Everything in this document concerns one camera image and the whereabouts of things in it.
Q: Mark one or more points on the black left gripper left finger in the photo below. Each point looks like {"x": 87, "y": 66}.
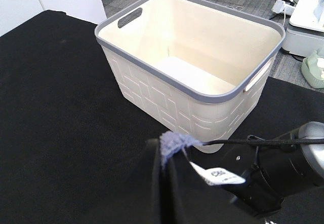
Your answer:
{"x": 160, "y": 200}

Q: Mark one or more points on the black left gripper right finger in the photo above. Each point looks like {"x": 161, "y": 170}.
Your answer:
{"x": 189, "y": 199}

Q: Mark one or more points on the grey-purple towel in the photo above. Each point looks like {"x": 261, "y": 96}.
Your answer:
{"x": 173, "y": 142}

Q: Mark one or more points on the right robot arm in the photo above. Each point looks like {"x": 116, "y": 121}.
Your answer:
{"x": 281, "y": 167}

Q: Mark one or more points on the white care label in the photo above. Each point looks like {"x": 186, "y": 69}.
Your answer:
{"x": 217, "y": 176}

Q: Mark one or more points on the black table cloth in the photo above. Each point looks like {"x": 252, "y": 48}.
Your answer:
{"x": 73, "y": 149}

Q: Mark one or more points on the cream basket with grey rim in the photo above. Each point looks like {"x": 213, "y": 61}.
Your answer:
{"x": 197, "y": 67}

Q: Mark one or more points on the green ribbed basket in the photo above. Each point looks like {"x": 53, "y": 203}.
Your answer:
{"x": 312, "y": 70}

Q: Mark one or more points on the white grey machine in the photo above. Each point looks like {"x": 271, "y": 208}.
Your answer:
{"x": 304, "y": 33}

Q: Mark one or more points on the white power adapter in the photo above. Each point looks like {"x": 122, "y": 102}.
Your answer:
{"x": 280, "y": 7}

